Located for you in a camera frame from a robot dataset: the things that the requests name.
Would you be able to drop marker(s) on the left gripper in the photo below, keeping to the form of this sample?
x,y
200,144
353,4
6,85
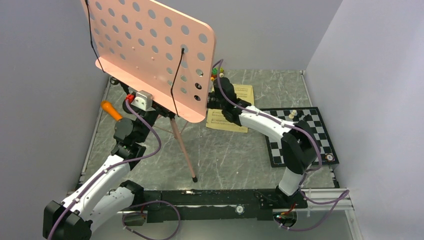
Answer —
x,y
159,109

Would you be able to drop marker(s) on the yellow sheet music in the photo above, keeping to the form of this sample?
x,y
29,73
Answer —
x,y
216,120

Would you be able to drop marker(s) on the pink music stand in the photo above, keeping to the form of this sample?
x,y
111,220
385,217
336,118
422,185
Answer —
x,y
156,49

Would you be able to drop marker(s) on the orange toy microphone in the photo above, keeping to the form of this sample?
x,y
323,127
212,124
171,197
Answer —
x,y
107,107

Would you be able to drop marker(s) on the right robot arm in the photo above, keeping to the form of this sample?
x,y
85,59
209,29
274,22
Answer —
x,y
296,140

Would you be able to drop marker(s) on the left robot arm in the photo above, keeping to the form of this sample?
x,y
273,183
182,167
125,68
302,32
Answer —
x,y
80,214

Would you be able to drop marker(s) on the red green brick car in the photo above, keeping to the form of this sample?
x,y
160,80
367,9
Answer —
x,y
217,73

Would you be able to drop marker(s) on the white chess piece upper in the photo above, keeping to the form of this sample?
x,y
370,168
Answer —
x,y
293,114

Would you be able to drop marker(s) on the black white chessboard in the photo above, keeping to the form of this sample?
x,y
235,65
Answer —
x,y
317,126

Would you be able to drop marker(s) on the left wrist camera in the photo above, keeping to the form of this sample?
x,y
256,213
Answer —
x,y
140,101

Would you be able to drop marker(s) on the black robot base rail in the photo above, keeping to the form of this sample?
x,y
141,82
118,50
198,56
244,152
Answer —
x,y
194,204

